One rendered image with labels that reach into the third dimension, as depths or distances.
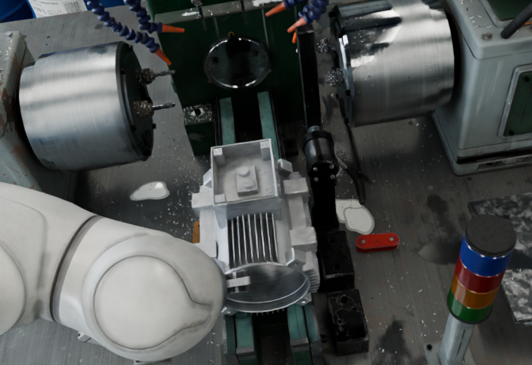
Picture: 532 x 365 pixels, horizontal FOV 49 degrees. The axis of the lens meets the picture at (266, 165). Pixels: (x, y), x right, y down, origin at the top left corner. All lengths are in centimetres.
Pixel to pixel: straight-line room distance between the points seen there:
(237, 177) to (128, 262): 50
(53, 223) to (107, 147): 64
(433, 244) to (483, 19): 44
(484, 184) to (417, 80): 32
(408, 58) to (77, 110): 62
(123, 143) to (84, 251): 66
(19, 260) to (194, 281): 14
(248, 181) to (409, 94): 39
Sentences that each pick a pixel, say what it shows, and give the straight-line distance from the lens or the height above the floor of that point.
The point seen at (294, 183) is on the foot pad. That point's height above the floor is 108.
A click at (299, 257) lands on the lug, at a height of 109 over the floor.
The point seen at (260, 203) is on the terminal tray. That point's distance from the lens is 89.
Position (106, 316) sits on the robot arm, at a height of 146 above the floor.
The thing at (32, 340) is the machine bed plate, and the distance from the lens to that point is 129.
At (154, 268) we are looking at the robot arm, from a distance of 46.
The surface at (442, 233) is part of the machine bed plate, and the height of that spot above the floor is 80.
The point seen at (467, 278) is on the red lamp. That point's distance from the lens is 81.
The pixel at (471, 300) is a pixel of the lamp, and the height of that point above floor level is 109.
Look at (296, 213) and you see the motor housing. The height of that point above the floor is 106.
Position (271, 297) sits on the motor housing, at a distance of 102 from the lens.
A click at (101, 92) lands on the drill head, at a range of 114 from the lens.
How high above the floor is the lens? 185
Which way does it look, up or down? 50 degrees down
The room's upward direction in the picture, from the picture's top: 11 degrees counter-clockwise
